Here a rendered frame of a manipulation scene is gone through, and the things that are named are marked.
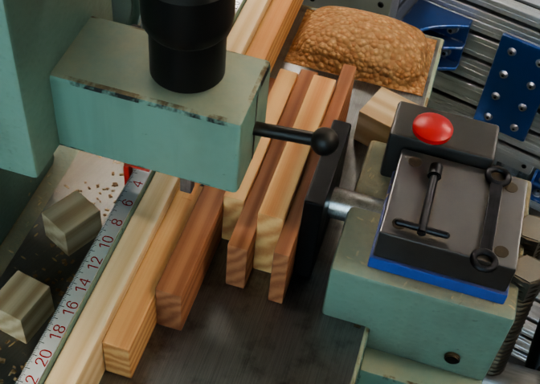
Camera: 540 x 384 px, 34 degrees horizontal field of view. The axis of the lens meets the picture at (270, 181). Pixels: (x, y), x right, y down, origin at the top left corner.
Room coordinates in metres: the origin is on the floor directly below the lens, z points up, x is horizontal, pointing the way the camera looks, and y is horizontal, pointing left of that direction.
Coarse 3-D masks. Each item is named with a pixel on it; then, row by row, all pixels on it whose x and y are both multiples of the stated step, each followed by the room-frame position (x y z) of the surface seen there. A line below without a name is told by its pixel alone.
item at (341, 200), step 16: (336, 128) 0.48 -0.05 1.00; (320, 160) 0.44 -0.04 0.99; (336, 160) 0.44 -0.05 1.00; (320, 176) 0.43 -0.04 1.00; (336, 176) 0.44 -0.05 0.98; (320, 192) 0.41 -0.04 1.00; (336, 192) 0.44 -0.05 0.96; (352, 192) 0.44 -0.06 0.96; (304, 208) 0.40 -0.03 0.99; (320, 208) 0.40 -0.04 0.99; (336, 208) 0.43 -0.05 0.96; (368, 208) 0.43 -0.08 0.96; (304, 224) 0.40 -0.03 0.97; (320, 224) 0.40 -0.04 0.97; (304, 240) 0.40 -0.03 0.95; (320, 240) 0.42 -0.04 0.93; (304, 256) 0.40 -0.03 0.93; (304, 272) 0.40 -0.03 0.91
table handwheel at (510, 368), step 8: (536, 328) 0.48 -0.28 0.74; (536, 336) 0.48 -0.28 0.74; (536, 344) 0.47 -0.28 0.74; (536, 352) 0.46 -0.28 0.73; (528, 360) 0.46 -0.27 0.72; (536, 360) 0.46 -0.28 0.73; (512, 368) 0.39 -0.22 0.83; (520, 368) 0.39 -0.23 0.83; (528, 368) 0.39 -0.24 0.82; (536, 368) 0.45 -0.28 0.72; (488, 376) 0.38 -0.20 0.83; (496, 376) 0.38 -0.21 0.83; (504, 376) 0.38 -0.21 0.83; (512, 376) 0.38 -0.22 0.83; (520, 376) 0.38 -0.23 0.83; (528, 376) 0.38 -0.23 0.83; (536, 376) 0.38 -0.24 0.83
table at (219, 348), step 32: (288, 64) 0.66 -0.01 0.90; (352, 96) 0.62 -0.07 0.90; (416, 96) 0.63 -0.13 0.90; (352, 128) 0.58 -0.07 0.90; (352, 160) 0.54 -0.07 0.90; (224, 256) 0.41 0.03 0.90; (320, 256) 0.43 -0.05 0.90; (224, 288) 0.38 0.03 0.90; (256, 288) 0.39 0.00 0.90; (288, 288) 0.39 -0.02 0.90; (320, 288) 0.39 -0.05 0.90; (192, 320) 0.35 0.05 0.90; (224, 320) 0.36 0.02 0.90; (256, 320) 0.36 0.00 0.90; (288, 320) 0.36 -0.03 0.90; (320, 320) 0.36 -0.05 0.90; (160, 352) 0.32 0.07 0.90; (192, 352) 0.33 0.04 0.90; (224, 352) 0.33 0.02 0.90; (256, 352) 0.33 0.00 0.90; (288, 352) 0.33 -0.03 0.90; (320, 352) 0.34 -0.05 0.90; (352, 352) 0.34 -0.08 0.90; (384, 352) 0.36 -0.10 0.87
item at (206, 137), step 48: (96, 48) 0.45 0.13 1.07; (144, 48) 0.46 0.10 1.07; (96, 96) 0.42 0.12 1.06; (144, 96) 0.41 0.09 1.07; (192, 96) 0.42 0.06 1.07; (240, 96) 0.42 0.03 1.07; (96, 144) 0.42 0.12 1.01; (144, 144) 0.41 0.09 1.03; (192, 144) 0.40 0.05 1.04; (240, 144) 0.40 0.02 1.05
